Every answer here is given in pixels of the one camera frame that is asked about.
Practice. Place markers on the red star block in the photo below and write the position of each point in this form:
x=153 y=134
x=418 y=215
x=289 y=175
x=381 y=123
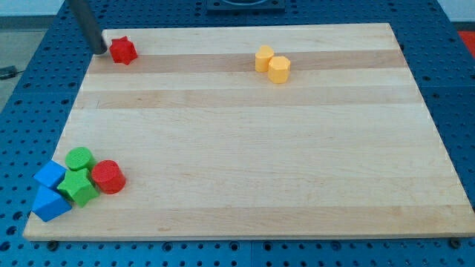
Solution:
x=123 y=51

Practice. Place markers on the green star block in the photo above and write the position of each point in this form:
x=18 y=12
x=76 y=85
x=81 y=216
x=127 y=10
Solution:
x=77 y=186

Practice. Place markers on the wooden board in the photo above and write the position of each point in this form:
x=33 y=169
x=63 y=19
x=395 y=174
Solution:
x=211 y=149

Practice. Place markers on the yellow hexagon block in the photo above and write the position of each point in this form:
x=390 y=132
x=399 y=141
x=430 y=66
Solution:
x=279 y=69

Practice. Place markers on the yellow heart block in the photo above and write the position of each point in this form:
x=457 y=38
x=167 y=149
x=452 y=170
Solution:
x=263 y=57

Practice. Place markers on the red cylinder block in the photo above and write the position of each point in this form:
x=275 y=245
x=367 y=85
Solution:
x=108 y=177

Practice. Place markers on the green cylinder block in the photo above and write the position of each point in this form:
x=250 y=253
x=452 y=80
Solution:
x=79 y=158

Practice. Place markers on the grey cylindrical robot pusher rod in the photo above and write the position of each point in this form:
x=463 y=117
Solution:
x=88 y=25

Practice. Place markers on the blue cube block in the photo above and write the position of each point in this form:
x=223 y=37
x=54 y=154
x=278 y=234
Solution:
x=50 y=175

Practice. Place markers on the blue triangular block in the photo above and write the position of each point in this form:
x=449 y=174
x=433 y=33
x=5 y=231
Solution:
x=49 y=204

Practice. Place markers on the black device on floor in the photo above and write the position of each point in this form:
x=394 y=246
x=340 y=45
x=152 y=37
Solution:
x=8 y=72

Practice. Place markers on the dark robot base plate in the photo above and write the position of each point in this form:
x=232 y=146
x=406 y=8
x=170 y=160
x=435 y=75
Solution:
x=245 y=5

